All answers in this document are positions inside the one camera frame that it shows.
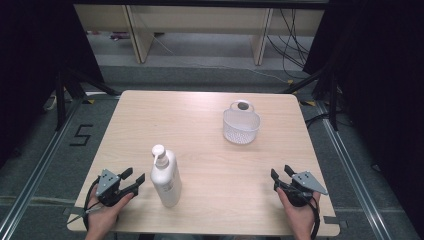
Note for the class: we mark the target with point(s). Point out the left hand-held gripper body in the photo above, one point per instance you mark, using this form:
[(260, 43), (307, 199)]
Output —
[(108, 186)]

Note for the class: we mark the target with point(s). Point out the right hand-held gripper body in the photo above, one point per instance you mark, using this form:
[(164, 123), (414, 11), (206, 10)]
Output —
[(301, 188)]

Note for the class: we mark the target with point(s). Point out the white pump bottle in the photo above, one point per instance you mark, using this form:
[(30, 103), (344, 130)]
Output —
[(165, 180)]

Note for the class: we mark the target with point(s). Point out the clear plastic basket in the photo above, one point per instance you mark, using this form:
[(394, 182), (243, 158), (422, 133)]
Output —
[(240, 126)]

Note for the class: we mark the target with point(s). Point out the person's right hand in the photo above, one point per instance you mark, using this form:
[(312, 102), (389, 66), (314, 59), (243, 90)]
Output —
[(298, 216)]

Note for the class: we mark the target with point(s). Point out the person's left hand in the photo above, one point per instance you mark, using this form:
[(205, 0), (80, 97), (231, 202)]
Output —
[(105, 216)]

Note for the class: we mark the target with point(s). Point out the grey tape strip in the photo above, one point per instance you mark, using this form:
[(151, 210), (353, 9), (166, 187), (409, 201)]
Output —
[(333, 220), (75, 210)]

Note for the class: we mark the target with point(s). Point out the black metal stand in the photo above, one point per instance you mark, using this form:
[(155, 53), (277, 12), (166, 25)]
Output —
[(330, 93), (71, 90)]

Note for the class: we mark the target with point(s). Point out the black curtain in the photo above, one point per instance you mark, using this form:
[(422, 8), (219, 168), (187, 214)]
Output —
[(33, 66), (383, 83)]

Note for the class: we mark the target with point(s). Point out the beige wooden desk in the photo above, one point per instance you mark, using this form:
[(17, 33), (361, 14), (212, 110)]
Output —
[(200, 23)]

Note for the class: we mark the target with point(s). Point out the aluminium floor rail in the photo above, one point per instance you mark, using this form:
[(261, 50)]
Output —
[(30, 186), (353, 173)]

